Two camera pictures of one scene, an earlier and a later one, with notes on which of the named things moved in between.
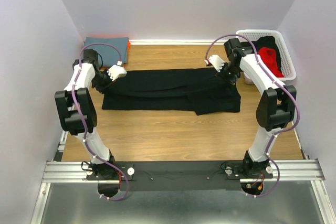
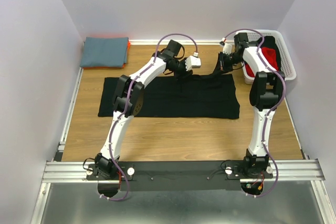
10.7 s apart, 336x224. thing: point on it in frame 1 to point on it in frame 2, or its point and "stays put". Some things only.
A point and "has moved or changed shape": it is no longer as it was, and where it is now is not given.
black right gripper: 228,74 to 222,63
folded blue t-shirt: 108,55 stays put
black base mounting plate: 146,176 stays put
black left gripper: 105,82 to 182,72
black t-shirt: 205,91 has moved or changed shape
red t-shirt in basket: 268,55 stays put
